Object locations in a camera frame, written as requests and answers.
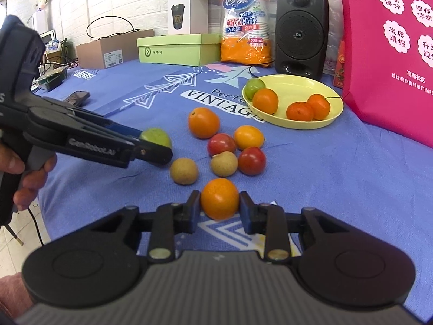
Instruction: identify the pink bag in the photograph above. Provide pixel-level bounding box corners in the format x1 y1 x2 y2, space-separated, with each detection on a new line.
338 0 433 149

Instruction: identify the black cable loop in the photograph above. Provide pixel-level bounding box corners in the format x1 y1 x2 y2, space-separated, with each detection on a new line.
86 19 136 38

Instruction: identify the black speaker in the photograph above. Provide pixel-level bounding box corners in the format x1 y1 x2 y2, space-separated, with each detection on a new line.
274 0 330 81

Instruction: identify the flat green box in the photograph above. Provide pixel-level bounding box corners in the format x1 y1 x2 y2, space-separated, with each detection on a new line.
137 33 224 64

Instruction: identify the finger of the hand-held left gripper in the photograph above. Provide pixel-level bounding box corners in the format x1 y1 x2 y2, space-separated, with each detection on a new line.
30 96 143 141
24 127 174 170

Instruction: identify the cardboard box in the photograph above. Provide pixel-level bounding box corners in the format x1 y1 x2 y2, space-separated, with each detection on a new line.
76 29 155 70

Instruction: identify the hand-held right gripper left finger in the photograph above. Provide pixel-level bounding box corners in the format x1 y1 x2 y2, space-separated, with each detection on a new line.
90 190 202 258

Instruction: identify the person's left hand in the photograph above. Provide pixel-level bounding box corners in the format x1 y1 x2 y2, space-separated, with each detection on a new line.
0 141 58 211

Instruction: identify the round orange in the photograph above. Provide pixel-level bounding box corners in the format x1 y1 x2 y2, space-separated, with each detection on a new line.
200 178 240 220
252 88 279 115

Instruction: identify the large orange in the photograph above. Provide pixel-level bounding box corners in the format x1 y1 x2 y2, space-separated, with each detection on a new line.
188 107 221 139

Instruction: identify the orange tangerine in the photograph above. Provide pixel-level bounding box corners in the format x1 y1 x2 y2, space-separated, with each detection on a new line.
307 94 331 120
286 102 315 122

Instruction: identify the pack of paper cups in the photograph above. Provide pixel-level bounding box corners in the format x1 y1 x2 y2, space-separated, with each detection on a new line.
220 0 274 69

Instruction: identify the black phone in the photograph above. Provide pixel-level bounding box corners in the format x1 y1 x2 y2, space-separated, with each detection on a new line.
64 90 91 106

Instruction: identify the red tomato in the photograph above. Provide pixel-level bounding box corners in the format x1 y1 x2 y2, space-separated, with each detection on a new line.
207 133 237 157
238 147 267 176

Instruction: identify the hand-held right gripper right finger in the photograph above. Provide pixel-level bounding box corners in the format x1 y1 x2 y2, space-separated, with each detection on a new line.
238 191 343 261

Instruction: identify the green fruit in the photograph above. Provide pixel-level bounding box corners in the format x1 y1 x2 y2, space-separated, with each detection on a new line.
245 78 265 101
140 128 173 150

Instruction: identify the red packet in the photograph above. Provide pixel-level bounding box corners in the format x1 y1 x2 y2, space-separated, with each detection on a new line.
333 40 346 87

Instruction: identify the brown longan fruit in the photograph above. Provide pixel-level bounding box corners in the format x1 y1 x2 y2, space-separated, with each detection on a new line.
170 157 199 185
210 151 239 177

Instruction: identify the blue printed tablecloth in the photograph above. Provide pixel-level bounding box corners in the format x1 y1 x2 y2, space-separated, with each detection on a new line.
34 57 433 322

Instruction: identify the yellow plate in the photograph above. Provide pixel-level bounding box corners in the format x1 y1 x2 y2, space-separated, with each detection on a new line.
242 74 345 130

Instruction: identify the white box with cup print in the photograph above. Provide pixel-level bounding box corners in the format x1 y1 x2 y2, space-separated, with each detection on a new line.
167 0 209 36

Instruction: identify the yellow-orange citrus fruit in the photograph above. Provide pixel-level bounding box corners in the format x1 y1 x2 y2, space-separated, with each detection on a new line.
234 125 265 151

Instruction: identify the person's leg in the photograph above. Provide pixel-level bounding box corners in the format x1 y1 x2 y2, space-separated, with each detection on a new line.
0 274 32 320

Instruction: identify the green circuit board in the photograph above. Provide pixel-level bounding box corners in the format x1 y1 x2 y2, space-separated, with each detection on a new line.
37 67 67 91

